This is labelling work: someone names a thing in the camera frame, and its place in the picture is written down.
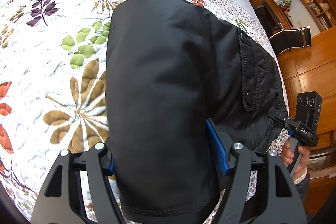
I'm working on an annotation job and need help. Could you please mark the black pants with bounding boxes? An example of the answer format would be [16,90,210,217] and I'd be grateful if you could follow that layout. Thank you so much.
[105,0,287,223]

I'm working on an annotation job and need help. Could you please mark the right forearm dark sleeve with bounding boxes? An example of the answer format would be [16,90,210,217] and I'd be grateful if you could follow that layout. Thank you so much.
[294,170,310,203]

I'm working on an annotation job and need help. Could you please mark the person's right hand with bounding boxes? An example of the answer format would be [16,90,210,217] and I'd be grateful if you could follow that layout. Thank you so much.
[280,140,310,181]

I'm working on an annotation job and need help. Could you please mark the black chrome chair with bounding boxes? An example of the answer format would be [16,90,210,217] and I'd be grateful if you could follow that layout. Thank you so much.
[255,3,312,55]

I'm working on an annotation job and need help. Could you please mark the wooden side cabinet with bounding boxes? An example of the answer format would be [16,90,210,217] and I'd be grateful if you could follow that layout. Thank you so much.
[249,0,293,30]

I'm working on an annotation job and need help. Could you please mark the floral quilted bedspread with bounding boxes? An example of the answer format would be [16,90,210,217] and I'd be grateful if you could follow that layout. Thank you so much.
[1,0,273,219]

